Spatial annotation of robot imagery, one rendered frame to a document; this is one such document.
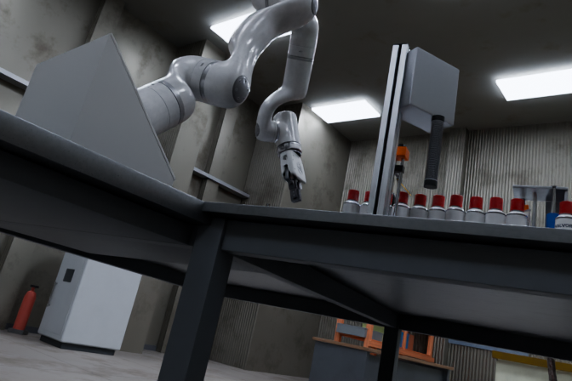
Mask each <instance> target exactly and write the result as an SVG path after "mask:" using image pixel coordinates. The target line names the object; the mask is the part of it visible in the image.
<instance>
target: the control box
mask: <svg viewBox="0 0 572 381"><path fill-rule="evenodd" d="M458 79H459V70H458V69H457V68H455V67H453V66H452V65H450V64H448V63H446V62H444V61H442V60H441V59H439V58H437V57H436V56H434V55H432V54H429V53H428V52H427V51H425V50H423V49H421V48H419V47H417V48H414V49H412V50H411V51H409V52H408V54H407V60H406V66H405V73H404V78H403V89H402V95H401V101H400V107H399V109H400V111H401V112H402V114H403V115H402V120H403V121H405V122H408V123H410V124H412V125H414V126H416V127H417V128H421V129H423V130H425V131H427V132H428V133H431V125H432V116H434V115H442V116H444V117H445V120H444V125H443V129H445V128H449V127H452V126H453V125H454V119H455V104H456V95H457V88H458Z"/></svg>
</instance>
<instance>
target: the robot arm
mask: <svg viewBox="0 0 572 381"><path fill-rule="evenodd" d="M251 2H252V5H253V7H254V9H255V10H256V11H255V12H253V13H252V14H250V15H249V16H248V17H246V18H245V19H244V20H243V22H242V23H241V24H240V25H239V26H238V27H237V28H236V30H235V31H234V32H233V33H232V35H231V37H230V39H229V43H228V48H229V52H230V55H231V57H230V58H229V59H228V60H225V61H220V60H212V59H209V58H205V57H201V56H195V55H187V56H182V57H179V58H177V59H175V60H174V61H173V62H172V63H171V64H170V66H169V71H168V73H167V75H166V76H165V77H163V78H160V79H158V80H156V81H154V82H150V83H148V84H147V85H144V86H142V87H139V88H137V91H138V93H139V96H140V98H141V100H142V103H143V105H144V107H145V109H146V112H147V114H148V116H149V118H150V120H151V123H152V126H153V128H154V130H155V132H156V134H157V136H158V135H159V134H162V133H164V132H166V131H167V130H169V129H171V128H173V127H175V126H177V125H179V124H180V123H182V122H184V121H185V120H186V119H188V118H189V117H190V116H191V115H192V113H193V112H194V110H195V105H196V101H199V102H203V103H205V104H209V105H214V106H218V107H221V108H227V109H229V108H234V107H237V106H239V105H241V104H242V103H243V102H244V101H245V100H246V99H247V97H248V95H249V90H250V86H251V80H252V74H253V69H254V67H255V63H256V61H257V60H258V58H259V56H260V54H261V53H262V52H263V51H264V49H265V48H266V47H267V46H268V45H269V44H270V43H271V42H272V41H273V40H274V39H276V38H277V37H280V36H282V35H283V34H285V33H288V32H291V38H290V43H289V51H288V57H287V62H286V67H285V72H284V79H283V85H282V87H281V88H280V89H279V90H277V91H276V92H274V93H273V94H271V95H270V96H268V97H267V98H266V99H265V101H264V102H263V103H262V105H261V107H260V109H259V113H258V116H257V121H256V125H255V137H256V138H257V139H258V140H260V141H265V142H272V143H275V144H276V145H277V155H278V157H279V159H280V162H281V172H282V176H283V179H284V180H286V181H287V182H288V185H289V190H290V198H291V202H292V203H296V202H301V201H302V199H301V193H300V190H302V186H301V182H302V183H303V184H305V183H306V176H305V172H304V168H303V165H302V161H301V159H300V157H301V153H302V151H301V145H300V135H299V129H298V123H297V118H296V115H295V114H294V113H293V112H292V111H280V112H279V113H277V114H276V115H275V116H274V118H273V121H272V115H273V113H274V111H275V110H276V109H277V108H278V107H279V106H280V105H282V104H284V103H286V102H289V101H294V100H302V99H304V98H305V97H306V93H307V89H308V86H309V81H310V76H311V72H312V65H313V60H314V55H315V51H316V46H317V37H318V31H319V27H318V22H317V18H316V16H315V15H316V13H317V9H318V0H251Z"/></svg>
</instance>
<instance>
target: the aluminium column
mask: <svg viewBox="0 0 572 381"><path fill-rule="evenodd" d="M409 51H411V49H410V47H409V44H408V43H399V44H393V48H392V57H391V64H390V69H389V74H388V80H387V85H386V96H385V101H384V107H383V112H382V118H381V124H380V133H379V139H378V145H377V150H376V156H375V165H374V172H373V177H372V182H371V188H370V193H369V204H368V209H367V214H379V215H388V210H389V204H390V198H391V192H392V181H393V175H394V169H395V163H396V157H397V151H398V140H399V134H400V128H401V121H402V115H403V114H402V112H401V111H400V109H399V107H400V101H401V95H402V89H403V78H404V73H405V66H406V60H407V54H408V52H409Z"/></svg>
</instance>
